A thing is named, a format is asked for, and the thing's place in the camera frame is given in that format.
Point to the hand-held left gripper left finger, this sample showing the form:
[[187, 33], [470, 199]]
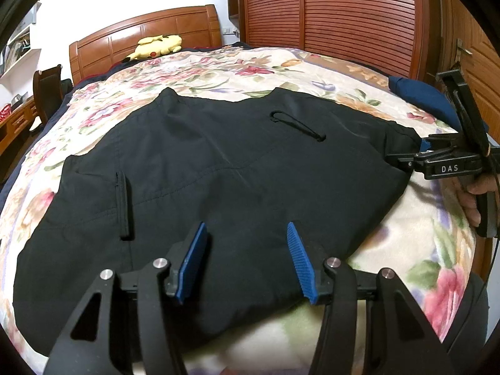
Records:
[[191, 258]]

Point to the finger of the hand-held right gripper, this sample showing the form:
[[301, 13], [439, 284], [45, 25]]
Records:
[[400, 162]]

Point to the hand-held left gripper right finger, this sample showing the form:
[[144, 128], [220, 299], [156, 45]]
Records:
[[300, 258]]

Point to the black pants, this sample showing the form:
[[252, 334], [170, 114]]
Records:
[[234, 172]]

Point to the person's right hand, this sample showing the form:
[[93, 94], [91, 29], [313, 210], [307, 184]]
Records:
[[482, 185]]

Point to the wooden louvred wardrobe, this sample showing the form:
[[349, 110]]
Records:
[[332, 11]]

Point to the floral blanket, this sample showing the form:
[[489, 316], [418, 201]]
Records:
[[254, 70]]

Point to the yellow plush toy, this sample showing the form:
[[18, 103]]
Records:
[[156, 47]]

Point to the wooden cabinet desk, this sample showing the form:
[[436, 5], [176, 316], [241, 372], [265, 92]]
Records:
[[17, 125]]

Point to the dark wooden chair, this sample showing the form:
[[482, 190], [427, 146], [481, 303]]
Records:
[[47, 90]]

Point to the wooden bed headboard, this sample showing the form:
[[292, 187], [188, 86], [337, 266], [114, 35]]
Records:
[[117, 39]]

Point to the red basket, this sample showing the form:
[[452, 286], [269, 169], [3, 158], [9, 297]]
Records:
[[4, 112]]

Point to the white wall socket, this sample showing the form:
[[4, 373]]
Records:
[[229, 31]]

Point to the white wall shelf with books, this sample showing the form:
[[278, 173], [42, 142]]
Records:
[[19, 43]]

